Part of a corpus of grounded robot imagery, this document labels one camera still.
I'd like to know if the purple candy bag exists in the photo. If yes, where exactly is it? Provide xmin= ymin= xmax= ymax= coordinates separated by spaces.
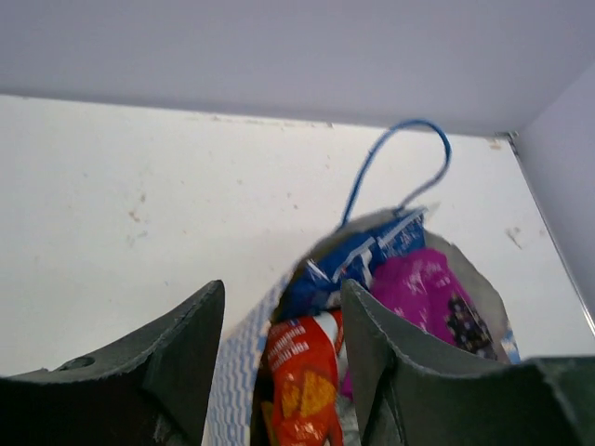
xmin=341 ymin=246 xmax=501 ymax=400

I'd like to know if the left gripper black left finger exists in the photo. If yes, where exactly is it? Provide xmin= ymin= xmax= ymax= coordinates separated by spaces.
xmin=1 ymin=280 xmax=225 ymax=445

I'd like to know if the blue Doritos bag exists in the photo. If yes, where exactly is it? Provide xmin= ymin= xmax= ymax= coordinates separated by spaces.
xmin=279 ymin=208 xmax=426 ymax=320

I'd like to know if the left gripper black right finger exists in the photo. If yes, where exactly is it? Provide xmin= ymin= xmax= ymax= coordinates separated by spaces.
xmin=341 ymin=280 xmax=594 ymax=445

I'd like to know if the blue checkered paper bag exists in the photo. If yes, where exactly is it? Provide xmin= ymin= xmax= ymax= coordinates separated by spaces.
xmin=199 ymin=119 xmax=522 ymax=446

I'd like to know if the red Doritos bag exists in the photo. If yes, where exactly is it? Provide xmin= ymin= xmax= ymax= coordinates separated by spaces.
xmin=262 ymin=309 xmax=344 ymax=445

